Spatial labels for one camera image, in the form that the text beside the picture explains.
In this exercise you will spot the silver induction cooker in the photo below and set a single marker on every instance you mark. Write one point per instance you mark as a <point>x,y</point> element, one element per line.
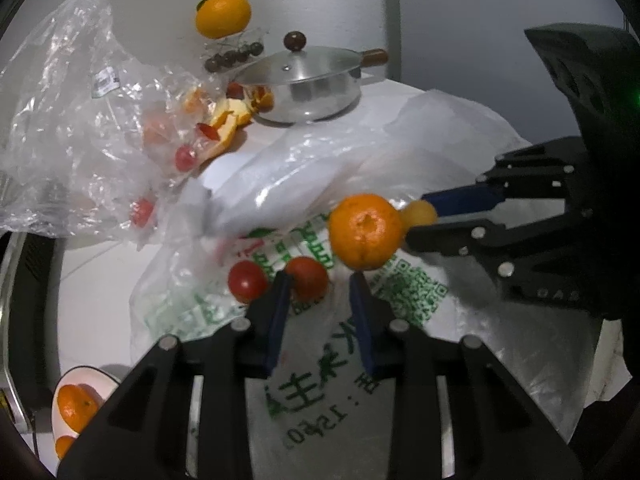
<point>35,285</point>

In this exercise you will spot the grey refrigerator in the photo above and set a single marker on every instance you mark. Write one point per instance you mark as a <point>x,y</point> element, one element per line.
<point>450,20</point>

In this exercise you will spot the white round plate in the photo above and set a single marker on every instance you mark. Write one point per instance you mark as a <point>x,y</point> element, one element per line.
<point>92,377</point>

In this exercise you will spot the dark red fruit piece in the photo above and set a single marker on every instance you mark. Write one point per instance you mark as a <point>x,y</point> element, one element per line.
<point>235,91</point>

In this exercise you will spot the small steel pot with lid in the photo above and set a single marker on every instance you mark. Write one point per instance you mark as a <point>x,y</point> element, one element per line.
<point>305,85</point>

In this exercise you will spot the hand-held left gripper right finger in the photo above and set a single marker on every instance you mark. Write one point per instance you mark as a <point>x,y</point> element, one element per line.
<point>362,325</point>

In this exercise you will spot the dark grape bunch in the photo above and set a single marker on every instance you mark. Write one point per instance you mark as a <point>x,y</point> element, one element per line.
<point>232,55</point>

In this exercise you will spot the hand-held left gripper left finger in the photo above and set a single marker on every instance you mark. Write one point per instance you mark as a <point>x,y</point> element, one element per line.
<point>277,320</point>

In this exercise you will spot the clear plastic bag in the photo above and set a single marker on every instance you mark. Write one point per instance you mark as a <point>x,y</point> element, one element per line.
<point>60,110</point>

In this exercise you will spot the red cherry tomato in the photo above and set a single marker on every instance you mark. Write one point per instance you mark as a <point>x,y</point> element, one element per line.
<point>247,281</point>
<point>142,211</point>
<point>309,277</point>
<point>185,157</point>

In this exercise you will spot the small mandarin orange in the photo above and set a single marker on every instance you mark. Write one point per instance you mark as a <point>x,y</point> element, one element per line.
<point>75,405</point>
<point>65,446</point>
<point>367,230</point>

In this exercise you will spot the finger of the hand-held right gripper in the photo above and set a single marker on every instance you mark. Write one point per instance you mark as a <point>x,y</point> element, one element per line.
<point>440,240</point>
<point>460,200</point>

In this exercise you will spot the white printed plastic bag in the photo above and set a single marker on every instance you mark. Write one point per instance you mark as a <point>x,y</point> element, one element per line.
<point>350,160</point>

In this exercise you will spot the small yellow-green fruit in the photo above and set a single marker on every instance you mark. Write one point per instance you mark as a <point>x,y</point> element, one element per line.
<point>419,212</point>

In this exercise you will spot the orange peel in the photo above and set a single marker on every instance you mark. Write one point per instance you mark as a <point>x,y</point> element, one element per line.
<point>225,120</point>

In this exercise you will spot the large orange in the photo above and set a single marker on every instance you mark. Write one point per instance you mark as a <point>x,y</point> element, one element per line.
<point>222,15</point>

